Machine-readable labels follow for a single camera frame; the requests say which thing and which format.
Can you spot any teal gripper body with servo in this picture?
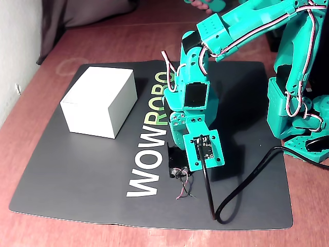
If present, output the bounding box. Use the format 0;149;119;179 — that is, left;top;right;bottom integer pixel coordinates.
163;85;214;135

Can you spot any black WOWROBO printed mat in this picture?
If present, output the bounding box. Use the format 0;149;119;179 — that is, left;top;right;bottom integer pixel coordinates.
9;60;294;231

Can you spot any grey cloth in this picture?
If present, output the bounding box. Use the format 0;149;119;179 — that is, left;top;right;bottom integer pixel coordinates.
35;0;139;65

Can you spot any white red base servo wire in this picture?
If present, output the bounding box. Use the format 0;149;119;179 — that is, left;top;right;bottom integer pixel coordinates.
284;74;324;129

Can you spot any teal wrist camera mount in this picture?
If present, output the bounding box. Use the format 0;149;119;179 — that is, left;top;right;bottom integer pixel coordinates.
182;129;225;172

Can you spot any teal robot arm base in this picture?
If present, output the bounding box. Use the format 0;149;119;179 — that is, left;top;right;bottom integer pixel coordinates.
281;135;329;165

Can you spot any white red gripper servo wire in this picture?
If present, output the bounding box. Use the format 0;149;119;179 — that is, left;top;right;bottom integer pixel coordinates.
161;50;186;93

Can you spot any black camera USB cable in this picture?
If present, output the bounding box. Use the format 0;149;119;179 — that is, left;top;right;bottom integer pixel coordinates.
197;133;329;224

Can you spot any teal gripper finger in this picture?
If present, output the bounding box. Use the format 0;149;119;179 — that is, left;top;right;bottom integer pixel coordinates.
169;112;188;152

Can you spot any person hand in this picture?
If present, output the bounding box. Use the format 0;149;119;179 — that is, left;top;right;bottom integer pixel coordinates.
191;0;214;14

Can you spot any white red forearm servo wire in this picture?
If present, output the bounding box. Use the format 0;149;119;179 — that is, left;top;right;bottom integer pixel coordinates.
202;5;329;59

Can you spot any small black servo motor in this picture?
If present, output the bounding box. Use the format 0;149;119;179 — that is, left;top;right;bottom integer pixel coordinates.
166;142;200;201

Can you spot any teal leader arm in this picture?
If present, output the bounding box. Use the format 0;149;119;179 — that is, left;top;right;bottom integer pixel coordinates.
184;0;228;13

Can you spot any white open cardboard box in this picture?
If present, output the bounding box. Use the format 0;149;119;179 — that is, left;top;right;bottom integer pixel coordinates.
60;66;138;139

